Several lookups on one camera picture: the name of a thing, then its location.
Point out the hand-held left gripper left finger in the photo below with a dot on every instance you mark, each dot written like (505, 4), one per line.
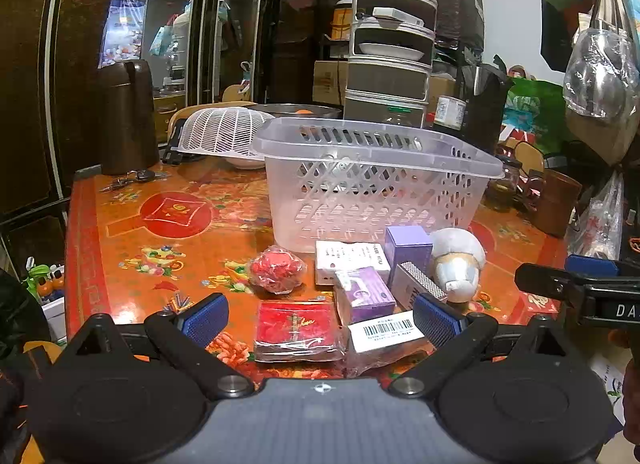
(205, 319)

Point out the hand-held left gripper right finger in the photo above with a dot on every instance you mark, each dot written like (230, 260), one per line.
(436, 319)

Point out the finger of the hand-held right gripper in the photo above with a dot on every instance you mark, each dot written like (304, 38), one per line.
(592, 265)
(550, 280)

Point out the silver box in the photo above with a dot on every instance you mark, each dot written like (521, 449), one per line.
(417, 279)

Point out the white barcode packet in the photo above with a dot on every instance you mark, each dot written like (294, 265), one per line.
(385, 334)

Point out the white bundle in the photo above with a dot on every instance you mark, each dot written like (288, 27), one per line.
(457, 264)

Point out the small purple box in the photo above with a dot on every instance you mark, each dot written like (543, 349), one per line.
(365, 296)

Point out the tall purple box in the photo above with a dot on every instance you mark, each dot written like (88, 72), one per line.
(407, 246)

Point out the red crinkled pouch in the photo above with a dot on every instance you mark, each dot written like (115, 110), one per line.
(275, 269)

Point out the red box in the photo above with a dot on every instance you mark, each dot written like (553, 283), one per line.
(295, 329)

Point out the white card box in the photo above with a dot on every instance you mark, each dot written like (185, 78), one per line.
(345, 256)

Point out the clear plastic basket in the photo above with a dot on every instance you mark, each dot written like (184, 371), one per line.
(350, 224)

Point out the white red printed plastic bag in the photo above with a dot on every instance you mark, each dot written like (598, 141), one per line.
(600, 224)

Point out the brown cup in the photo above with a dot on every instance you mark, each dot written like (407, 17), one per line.
(555, 201)

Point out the black lid jar yellow liquid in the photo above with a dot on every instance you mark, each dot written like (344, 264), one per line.
(502, 186)

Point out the beige tote bag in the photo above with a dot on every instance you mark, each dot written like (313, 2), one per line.
(605, 136)

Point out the red gift bag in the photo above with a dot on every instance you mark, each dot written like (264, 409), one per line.
(520, 136)

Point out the bunch of keys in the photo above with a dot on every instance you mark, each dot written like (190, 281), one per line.
(142, 175)

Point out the white bowl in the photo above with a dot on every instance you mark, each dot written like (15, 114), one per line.
(245, 162)

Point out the small colourful toy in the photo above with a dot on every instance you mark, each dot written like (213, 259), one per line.
(45, 281)

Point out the green shopping bag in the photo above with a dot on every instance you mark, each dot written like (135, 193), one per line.
(540, 109)

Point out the black case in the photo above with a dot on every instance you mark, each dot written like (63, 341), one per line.
(170, 154)

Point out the dark foil lined bag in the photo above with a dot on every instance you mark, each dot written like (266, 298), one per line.
(487, 104)

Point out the white plastic food cover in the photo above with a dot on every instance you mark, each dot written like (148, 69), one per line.
(220, 129)

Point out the clear plastic bag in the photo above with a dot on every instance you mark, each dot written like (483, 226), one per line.
(597, 74)

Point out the white labelled bottle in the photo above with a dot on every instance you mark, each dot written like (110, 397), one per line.
(449, 114)

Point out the brown thermos jug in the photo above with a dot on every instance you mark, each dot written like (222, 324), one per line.
(127, 119)

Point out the glass bowl with oranges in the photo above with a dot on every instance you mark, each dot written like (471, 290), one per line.
(280, 110)

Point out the orange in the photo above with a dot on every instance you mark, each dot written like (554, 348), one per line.
(302, 111)

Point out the grey plastic drawer tower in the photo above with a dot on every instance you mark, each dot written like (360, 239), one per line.
(390, 79)

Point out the cardboard box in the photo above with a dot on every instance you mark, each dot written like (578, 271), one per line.
(327, 81)

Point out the white plate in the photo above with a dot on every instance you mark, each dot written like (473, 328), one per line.
(390, 50)

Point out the black plastic bundle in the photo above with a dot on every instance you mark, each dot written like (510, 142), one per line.
(460, 6)

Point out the dark mirrored wardrobe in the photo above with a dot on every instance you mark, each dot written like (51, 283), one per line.
(30, 69)

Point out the flat white box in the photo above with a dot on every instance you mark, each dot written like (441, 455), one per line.
(397, 15)

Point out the blue hanging packet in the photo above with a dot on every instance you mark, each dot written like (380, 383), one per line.
(122, 24)

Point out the yellow box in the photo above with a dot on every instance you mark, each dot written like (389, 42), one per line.
(341, 19)

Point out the orange wall plugs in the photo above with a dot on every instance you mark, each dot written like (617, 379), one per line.
(179, 302)

